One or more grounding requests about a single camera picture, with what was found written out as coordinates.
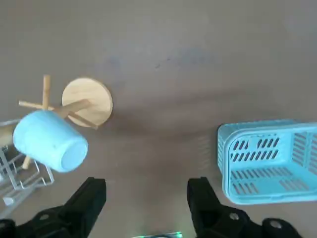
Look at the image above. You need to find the blue plastic basket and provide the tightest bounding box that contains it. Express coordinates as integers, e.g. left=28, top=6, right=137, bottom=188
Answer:
left=217, top=119, right=317, bottom=205

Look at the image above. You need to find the blue cup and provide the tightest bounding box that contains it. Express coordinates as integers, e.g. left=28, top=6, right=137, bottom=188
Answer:
left=12, top=110, right=89, bottom=174

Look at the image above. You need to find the white wire rack wooden rod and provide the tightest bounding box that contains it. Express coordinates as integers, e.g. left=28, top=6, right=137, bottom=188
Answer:
left=0, top=119, right=54, bottom=219

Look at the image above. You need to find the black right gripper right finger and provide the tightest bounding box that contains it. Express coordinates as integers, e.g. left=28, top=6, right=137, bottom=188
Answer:
left=187, top=176, right=305, bottom=238

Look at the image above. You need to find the wooden cup rack tree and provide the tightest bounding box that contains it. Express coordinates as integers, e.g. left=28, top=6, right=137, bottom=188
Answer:
left=18, top=75, right=114, bottom=170

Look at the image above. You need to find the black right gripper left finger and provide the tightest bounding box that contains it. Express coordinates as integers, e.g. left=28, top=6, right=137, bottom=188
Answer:
left=0, top=177, right=107, bottom=238

